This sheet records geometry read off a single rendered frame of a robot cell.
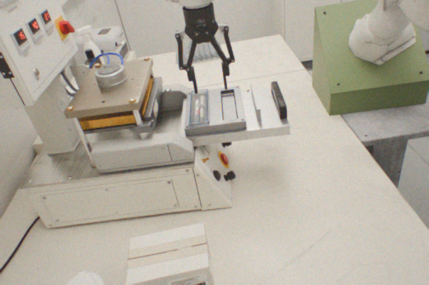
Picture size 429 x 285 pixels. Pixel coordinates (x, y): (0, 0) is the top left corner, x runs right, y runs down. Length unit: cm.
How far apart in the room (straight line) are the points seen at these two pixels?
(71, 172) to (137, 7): 259
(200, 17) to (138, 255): 56
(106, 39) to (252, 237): 129
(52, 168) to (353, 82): 102
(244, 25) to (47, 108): 272
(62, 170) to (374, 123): 102
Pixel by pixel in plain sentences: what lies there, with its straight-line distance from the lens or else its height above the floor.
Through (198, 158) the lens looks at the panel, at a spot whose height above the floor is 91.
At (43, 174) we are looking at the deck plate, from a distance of 105.
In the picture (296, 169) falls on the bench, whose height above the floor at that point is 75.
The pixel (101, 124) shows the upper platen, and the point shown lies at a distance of 93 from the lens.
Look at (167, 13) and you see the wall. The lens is 343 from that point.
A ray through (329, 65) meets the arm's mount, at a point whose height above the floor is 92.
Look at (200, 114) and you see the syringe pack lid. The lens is 94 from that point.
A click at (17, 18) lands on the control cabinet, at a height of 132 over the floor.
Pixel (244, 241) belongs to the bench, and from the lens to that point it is 93.
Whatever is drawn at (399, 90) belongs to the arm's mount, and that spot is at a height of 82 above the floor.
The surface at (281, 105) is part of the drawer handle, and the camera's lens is 92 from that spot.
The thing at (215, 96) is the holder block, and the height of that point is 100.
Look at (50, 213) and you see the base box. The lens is 110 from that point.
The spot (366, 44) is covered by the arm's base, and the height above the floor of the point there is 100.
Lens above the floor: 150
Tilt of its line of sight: 34 degrees down
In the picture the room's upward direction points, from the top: 9 degrees counter-clockwise
